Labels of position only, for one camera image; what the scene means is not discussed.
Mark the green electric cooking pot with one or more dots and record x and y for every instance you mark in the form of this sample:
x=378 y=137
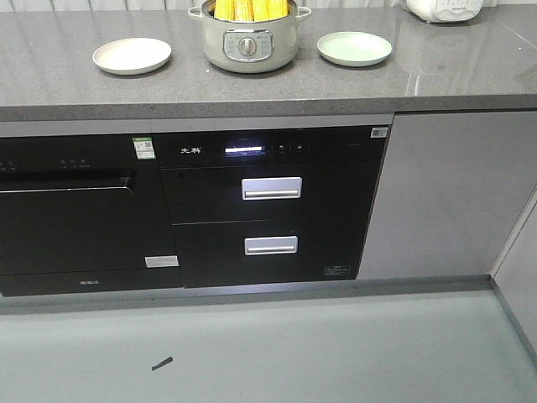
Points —
x=249 y=47

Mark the light green plate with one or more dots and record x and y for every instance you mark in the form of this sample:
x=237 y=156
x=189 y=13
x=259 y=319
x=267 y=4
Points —
x=354 y=49

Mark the small black floor debris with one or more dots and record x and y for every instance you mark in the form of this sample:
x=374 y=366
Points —
x=162 y=363

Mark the black drawer disinfection cabinet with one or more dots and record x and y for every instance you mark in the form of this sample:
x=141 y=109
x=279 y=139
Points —
x=270 y=206

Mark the pale patchy corn cob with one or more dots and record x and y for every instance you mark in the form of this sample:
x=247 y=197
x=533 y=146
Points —
x=243 y=10

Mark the grey cabinet door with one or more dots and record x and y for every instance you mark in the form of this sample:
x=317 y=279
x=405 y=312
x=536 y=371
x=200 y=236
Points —
x=451 y=189

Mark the black built-in dishwasher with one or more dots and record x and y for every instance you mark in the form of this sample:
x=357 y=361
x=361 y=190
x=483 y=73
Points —
x=84 y=214

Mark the cream white plate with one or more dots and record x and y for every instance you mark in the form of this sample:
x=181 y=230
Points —
x=132 y=56

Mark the yellow corn cob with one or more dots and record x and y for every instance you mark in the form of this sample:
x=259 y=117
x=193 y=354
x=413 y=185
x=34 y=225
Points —
x=224 y=10
x=278 y=9
x=261 y=10

